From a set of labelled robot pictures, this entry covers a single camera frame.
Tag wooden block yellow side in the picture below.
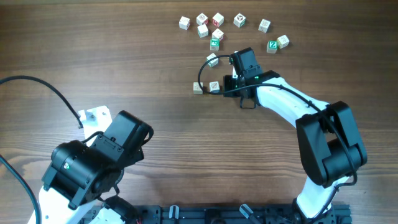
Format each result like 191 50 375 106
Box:
277 35 290 49

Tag plain wooden block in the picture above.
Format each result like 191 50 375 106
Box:
193 82 203 95

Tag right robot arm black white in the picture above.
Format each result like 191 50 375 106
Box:
223 48 368 223

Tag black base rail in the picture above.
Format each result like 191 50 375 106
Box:
77 203 352 224

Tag wooden block red drawing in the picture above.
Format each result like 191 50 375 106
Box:
212 29 224 41

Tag wooden block blue side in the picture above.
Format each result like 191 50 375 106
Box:
209 82 220 93

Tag wooden block red letter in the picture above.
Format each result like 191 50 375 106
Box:
212 12 224 27

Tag wooden block green V side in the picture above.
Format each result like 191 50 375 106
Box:
206 53 219 67

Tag wooden block green top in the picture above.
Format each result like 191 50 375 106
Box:
210 39 220 51

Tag wooden block green side picture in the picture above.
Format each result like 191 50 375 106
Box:
234 13 246 27

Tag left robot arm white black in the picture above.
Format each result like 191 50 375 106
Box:
39 106 154 223

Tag wooden block green Z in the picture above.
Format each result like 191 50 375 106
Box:
267 40 278 54

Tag wooden block bee picture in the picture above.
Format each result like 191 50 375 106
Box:
178 16 190 30

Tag wooden block red picture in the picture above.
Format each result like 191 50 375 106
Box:
196 13 208 26

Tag wooden block plain pattern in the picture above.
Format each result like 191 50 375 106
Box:
258 19 271 33

